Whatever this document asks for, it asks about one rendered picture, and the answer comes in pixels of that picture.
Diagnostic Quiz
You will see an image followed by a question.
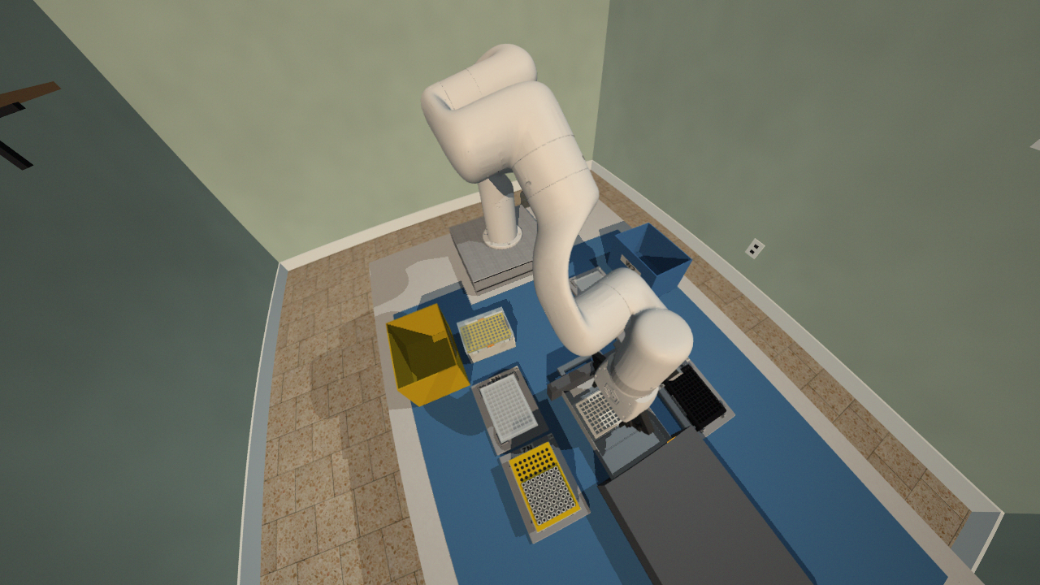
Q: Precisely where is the blue bench mat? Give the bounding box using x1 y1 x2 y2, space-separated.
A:
393 280 948 585

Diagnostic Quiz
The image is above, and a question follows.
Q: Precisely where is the blue box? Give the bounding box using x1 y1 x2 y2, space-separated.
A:
607 223 692 297

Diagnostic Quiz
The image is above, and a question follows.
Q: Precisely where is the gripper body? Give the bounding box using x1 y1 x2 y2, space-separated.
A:
594 352 659 423

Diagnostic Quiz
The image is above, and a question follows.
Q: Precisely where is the yellow open-top bin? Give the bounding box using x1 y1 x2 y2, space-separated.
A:
386 303 470 407

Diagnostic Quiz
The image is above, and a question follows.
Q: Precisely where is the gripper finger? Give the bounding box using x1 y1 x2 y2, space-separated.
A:
592 352 606 388
618 410 654 435

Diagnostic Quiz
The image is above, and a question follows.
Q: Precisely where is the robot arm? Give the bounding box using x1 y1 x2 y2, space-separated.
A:
421 44 693 397

